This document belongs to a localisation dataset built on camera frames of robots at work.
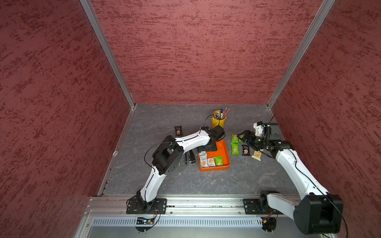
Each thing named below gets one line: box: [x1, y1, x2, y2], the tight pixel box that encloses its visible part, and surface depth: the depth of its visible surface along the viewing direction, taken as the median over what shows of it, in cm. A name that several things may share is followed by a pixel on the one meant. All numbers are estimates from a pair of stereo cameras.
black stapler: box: [185, 149, 196, 165], surface depth 91 cm
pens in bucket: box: [220, 106, 231, 120], surface depth 104 cm
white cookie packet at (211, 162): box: [207, 157, 216, 167], surface depth 89 cm
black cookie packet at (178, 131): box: [174, 125, 184, 138], surface depth 105 cm
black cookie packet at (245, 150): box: [241, 144, 251, 156], surface depth 95 cm
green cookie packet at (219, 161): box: [214, 156, 224, 167], surface depth 91 cm
